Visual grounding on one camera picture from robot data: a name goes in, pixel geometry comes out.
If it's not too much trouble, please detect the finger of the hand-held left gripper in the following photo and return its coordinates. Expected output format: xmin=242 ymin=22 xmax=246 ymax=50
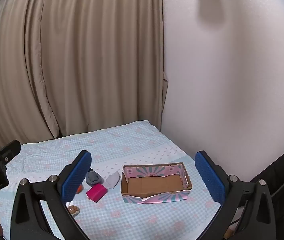
xmin=0 ymin=139 xmax=21 ymax=173

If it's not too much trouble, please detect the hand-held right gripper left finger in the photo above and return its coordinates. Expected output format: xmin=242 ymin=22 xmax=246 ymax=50
xmin=10 ymin=150 xmax=92 ymax=240

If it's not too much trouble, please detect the pale lilac cloth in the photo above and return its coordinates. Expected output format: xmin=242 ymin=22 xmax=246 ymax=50
xmin=103 ymin=172 xmax=121 ymax=190

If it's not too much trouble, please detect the beige curtain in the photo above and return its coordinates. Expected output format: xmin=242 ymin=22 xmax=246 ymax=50
xmin=0 ymin=0 xmax=168 ymax=147

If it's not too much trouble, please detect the printed cardboard box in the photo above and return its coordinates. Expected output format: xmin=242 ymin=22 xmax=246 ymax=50
xmin=121 ymin=162 xmax=193 ymax=204

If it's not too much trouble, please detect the grey sock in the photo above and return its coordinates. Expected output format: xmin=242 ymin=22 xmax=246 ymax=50
xmin=86 ymin=170 xmax=103 ymax=187

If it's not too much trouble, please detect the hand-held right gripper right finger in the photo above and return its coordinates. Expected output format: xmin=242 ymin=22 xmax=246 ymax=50
xmin=195 ymin=151 xmax=276 ymax=240

